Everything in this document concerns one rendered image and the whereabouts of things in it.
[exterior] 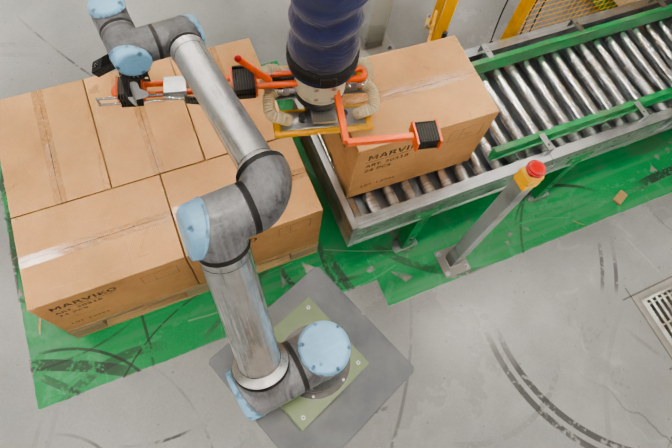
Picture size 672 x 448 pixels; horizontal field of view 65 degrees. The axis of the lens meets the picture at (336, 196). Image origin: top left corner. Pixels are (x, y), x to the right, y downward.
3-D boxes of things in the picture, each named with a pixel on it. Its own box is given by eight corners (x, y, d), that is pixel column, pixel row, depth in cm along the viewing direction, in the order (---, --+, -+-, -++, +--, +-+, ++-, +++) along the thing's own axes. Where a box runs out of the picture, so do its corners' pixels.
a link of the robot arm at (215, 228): (308, 402, 147) (261, 204, 99) (251, 435, 142) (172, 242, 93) (284, 362, 158) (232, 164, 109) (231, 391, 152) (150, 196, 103)
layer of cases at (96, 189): (253, 86, 296) (248, 37, 260) (318, 242, 260) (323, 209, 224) (29, 148, 268) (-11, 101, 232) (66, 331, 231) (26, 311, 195)
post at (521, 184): (454, 253, 279) (535, 162, 189) (460, 264, 277) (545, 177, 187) (443, 257, 278) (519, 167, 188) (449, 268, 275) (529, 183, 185)
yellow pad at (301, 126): (367, 106, 185) (369, 97, 180) (373, 130, 181) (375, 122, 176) (271, 114, 180) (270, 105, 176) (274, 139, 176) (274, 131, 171)
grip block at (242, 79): (256, 74, 174) (255, 63, 169) (259, 98, 170) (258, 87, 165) (230, 76, 173) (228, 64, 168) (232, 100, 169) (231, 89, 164)
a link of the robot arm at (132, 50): (158, 45, 128) (140, 10, 132) (111, 59, 124) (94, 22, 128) (164, 70, 136) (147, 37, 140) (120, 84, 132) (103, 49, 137)
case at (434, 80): (430, 92, 255) (455, 34, 219) (467, 161, 240) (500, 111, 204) (315, 124, 241) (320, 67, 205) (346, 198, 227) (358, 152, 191)
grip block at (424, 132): (433, 126, 171) (437, 118, 166) (439, 149, 167) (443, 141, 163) (408, 129, 170) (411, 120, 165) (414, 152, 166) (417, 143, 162)
